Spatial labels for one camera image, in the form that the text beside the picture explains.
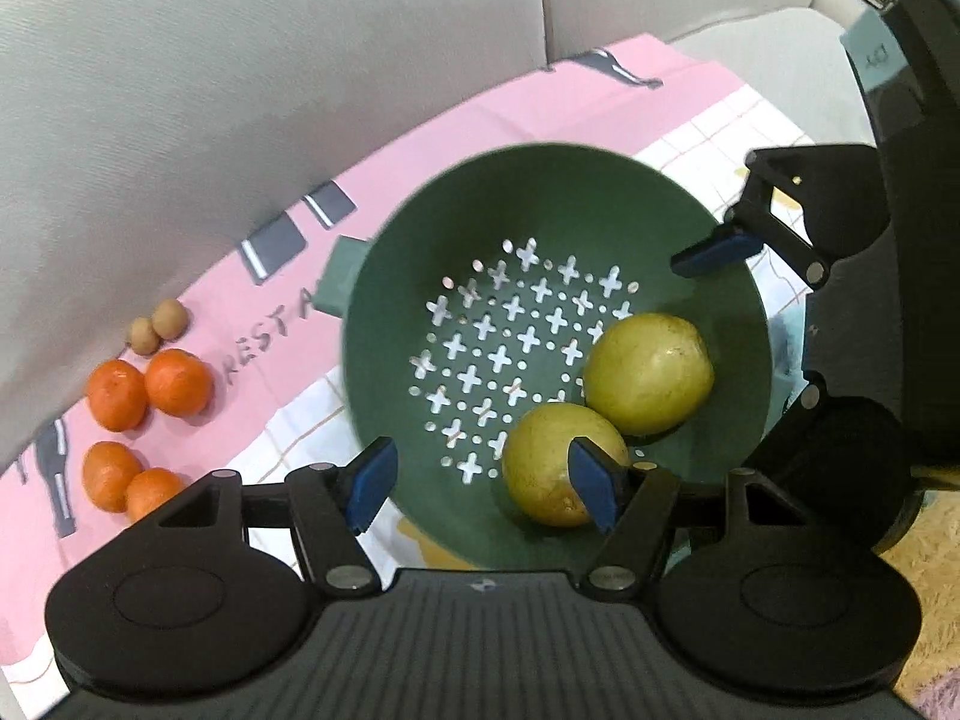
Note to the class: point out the fluffy beige pink rug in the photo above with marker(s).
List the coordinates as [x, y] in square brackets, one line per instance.
[934, 600]

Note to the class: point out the small brown longan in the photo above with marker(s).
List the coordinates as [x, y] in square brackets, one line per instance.
[144, 334]
[170, 319]

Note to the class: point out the green plastic colander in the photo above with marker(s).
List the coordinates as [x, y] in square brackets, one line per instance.
[420, 255]

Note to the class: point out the orange tangerine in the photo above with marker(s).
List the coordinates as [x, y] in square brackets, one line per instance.
[178, 382]
[116, 395]
[154, 491]
[109, 474]

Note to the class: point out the pink printed blanket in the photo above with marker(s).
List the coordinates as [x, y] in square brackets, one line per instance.
[420, 150]

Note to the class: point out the beige sofa seat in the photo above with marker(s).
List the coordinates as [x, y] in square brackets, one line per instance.
[780, 67]

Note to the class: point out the yellow lemon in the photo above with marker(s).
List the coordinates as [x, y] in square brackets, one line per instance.
[649, 375]
[540, 457]

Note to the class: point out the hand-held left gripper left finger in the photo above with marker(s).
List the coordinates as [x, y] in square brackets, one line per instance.
[373, 484]

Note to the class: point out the large grey sofa backrest cushion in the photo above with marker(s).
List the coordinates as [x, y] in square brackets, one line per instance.
[225, 90]

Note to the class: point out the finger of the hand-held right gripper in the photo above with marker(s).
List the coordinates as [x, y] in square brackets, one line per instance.
[810, 401]
[712, 251]

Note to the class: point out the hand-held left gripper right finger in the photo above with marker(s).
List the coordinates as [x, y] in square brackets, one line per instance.
[592, 484]

